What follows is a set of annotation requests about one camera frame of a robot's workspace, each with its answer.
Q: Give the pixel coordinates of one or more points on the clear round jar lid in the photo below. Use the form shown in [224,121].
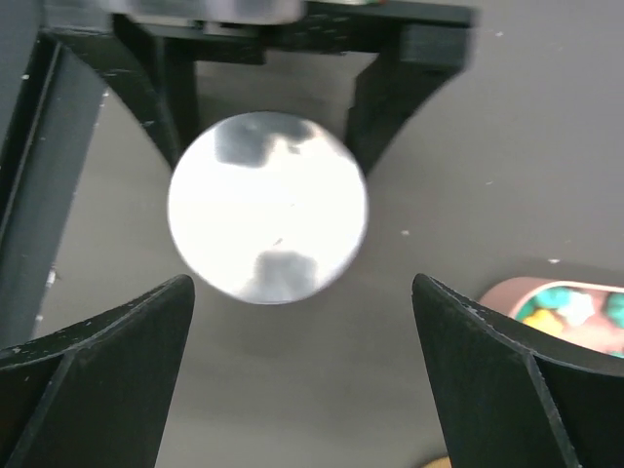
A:
[268,207]

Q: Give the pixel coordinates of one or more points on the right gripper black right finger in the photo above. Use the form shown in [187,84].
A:
[508,395]

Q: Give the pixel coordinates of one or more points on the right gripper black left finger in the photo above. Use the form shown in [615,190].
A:
[97,393]

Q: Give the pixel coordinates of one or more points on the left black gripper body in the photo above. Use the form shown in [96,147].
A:
[428,33]

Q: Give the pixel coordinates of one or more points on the pink tray of block candies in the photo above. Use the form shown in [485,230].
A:
[584,314]

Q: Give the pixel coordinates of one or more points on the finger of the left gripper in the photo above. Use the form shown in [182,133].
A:
[388,92]
[155,81]

